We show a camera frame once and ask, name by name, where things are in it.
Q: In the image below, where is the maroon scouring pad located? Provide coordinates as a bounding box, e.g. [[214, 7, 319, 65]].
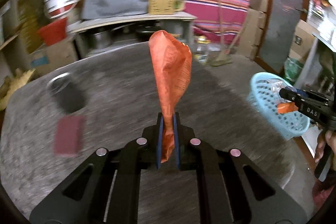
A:
[[54, 115, 85, 157]]

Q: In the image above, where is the red plastic basin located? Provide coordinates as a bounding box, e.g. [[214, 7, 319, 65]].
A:
[[37, 18, 67, 46]]

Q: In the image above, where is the orange plastic bag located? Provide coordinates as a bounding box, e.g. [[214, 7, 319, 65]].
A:
[[149, 30, 192, 163]]

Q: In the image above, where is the person's right hand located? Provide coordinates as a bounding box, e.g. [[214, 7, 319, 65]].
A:
[[314, 131, 336, 170]]

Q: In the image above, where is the cardboard box by door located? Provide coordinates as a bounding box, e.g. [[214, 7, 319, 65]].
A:
[[289, 20, 319, 63]]

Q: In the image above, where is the yellow egg tray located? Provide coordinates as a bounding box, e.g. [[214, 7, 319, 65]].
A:
[[1, 69, 35, 111]]

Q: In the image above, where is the cardboard box under shelf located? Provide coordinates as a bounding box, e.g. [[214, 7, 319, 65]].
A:
[[29, 39, 78, 76]]

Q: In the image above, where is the yellow label oil bottle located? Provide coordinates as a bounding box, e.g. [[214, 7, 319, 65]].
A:
[[193, 35, 211, 64]]

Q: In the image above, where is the broom with wooden handle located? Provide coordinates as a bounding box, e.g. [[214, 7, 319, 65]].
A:
[[210, 0, 248, 67]]

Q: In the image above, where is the dark metal can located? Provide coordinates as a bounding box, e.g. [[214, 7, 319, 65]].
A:
[[47, 72, 86, 114]]

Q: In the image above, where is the clear plastic wrapper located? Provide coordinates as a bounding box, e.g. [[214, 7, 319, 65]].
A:
[[267, 78, 300, 115]]

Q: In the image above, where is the green plastic bag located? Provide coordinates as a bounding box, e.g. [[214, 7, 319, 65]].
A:
[[284, 57, 303, 85]]

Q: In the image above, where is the woven utensil holder box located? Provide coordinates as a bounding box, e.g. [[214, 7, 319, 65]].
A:
[[148, 0, 175, 15]]

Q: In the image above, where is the grey low shelf table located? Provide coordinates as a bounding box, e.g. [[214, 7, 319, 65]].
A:
[[67, 12, 197, 59]]

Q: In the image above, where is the light blue plastic basket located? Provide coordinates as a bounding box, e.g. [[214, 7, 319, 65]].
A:
[[248, 72, 310, 140]]

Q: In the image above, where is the wooden framed door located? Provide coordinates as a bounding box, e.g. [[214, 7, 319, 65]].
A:
[[255, 0, 309, 75]]

